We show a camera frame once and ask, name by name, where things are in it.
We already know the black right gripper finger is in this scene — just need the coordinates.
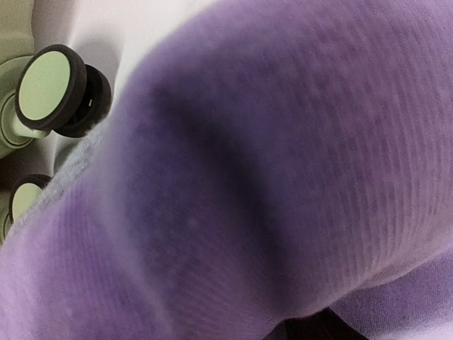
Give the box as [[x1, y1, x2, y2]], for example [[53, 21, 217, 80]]
[[285, 308, 367, 340]]

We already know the green hard-shell suitcase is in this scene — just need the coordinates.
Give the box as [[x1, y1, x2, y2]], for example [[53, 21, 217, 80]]
[[0, 0, 113, 245]]

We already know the purple garment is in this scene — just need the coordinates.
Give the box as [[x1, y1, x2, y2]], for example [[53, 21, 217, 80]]
[[1, 1, 452, 339]]

